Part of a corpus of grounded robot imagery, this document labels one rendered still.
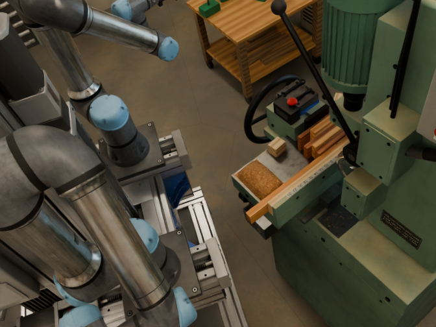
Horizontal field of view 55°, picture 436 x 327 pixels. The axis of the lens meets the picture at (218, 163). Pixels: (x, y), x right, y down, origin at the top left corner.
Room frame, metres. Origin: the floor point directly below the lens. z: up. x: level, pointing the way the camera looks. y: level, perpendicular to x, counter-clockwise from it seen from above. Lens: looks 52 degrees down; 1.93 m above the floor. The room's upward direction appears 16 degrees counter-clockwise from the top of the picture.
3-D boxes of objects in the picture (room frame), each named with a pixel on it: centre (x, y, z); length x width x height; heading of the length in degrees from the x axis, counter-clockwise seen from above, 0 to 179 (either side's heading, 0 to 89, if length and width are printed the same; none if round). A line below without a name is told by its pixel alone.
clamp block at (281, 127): (0.91, -0.29, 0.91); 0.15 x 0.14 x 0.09; 114
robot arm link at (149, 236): (0.56, 0.27, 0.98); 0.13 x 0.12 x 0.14; 109
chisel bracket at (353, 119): (0.73, -0.40, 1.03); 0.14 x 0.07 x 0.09; 24
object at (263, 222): (0.77, -0.10, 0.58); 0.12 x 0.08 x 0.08; 24
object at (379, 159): (0.49, -0.35, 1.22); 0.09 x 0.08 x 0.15; 24
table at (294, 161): (0.83, -0.32, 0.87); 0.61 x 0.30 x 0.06; 114
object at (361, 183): (0.51, -0.33, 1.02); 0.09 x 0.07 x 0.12; 114
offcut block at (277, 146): (0.80, -0.19, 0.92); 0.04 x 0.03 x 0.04; 120
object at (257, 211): (0.72, -0.34, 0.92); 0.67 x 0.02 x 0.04; 114
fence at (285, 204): (0.70, -0.38, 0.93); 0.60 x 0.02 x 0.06; 114
